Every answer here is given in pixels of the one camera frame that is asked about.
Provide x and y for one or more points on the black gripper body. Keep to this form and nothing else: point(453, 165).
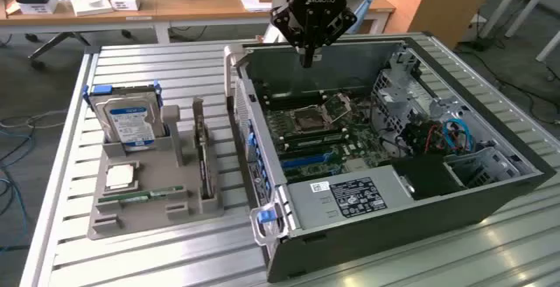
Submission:
point(320, 2)

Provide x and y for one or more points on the black graphics card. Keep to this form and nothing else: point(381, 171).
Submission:
point(203, 156)

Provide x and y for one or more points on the wooden desk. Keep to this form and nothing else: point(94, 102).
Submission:
point(197, 8)

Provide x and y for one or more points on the metal socket cover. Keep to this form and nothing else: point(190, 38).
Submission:
point(338, 105)

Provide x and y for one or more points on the wooden cabinet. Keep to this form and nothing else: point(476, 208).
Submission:
point(459, 5)

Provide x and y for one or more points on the metal drive cage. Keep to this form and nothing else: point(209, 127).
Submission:
point(393, 103)

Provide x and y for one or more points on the CPU socket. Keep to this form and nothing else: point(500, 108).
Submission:
point(309, 118)

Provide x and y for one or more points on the black power strip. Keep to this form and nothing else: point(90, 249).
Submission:
point(477, 45)

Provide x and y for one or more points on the white labelled box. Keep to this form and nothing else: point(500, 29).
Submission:
point(127, 2)

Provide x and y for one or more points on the green motherboard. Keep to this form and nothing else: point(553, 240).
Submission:
point(362, 143)

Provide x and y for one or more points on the blue expansion slot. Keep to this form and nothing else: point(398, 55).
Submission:
point(306, 160)

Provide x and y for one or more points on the silver chipset heat sink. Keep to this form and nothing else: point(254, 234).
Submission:
point(360, 165)

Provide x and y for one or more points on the white flat box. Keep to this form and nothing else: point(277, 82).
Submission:
point(91, 7)

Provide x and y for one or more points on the hard disk in blue carrier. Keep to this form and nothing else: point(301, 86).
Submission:
point(131, 120)

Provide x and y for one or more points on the black chair base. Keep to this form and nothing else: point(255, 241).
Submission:
point(55, 44)

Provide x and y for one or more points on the grey parts rack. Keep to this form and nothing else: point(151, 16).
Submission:
point(175, 175)

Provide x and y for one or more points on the grey power supply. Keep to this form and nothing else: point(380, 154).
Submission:
point(314, 202)

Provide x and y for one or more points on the metal disk bay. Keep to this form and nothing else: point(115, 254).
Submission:
point(489, 165)

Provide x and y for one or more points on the black-lidded white box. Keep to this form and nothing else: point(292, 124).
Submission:
point(35, 5)

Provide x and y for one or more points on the silver CPU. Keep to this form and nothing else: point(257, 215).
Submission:
point(122, 176)

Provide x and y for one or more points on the green RAM stick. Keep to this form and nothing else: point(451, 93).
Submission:
point(139, 194)

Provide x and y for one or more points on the black PC case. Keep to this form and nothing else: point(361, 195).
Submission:
point(393, 234)

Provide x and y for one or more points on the white table frame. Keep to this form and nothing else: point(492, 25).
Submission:
point(503, 5)

